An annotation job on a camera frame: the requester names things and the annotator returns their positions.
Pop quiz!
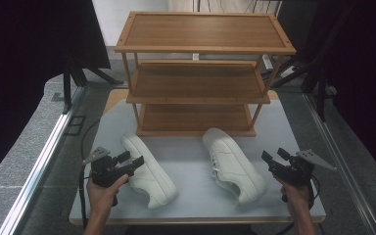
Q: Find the dark floor socket plate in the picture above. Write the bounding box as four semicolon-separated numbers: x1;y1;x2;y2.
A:
65;115;87;137

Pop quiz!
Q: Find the aluminium rail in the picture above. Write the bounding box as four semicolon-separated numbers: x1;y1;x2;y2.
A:
0;85;86;235
303;92;376;235

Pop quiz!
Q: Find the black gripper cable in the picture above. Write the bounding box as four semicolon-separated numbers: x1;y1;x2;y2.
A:
275;174;321;235
78;164;89;230

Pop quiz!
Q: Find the person's right hand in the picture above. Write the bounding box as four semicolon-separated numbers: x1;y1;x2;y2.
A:
273;175;311;217

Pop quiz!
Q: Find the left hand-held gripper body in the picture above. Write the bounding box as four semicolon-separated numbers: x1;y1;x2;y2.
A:
81;146;135;189

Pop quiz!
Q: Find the thin black floor cable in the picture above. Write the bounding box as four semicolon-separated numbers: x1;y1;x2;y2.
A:
79;118;102;162

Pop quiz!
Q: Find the black metal stand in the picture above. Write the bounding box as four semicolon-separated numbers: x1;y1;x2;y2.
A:
62;50;125;116
269;53;329;122

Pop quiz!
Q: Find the black curtain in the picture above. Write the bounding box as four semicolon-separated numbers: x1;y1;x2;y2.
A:
275;0;376;188
0;0;112;192

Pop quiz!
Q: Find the white power strip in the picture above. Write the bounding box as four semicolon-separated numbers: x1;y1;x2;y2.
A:
261;53;275;71

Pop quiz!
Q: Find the white sneaker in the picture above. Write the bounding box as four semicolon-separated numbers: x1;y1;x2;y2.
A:
120;131;179;211
202;127;268;206

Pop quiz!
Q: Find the wooden three-tier shoe rack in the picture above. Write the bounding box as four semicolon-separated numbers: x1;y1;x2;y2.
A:
114;11;298;138

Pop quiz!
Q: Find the person's left hand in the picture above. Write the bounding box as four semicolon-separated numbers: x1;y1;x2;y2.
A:
85;173;130;217

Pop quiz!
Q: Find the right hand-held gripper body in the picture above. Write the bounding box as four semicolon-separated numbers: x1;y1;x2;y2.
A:
268;148;338;188

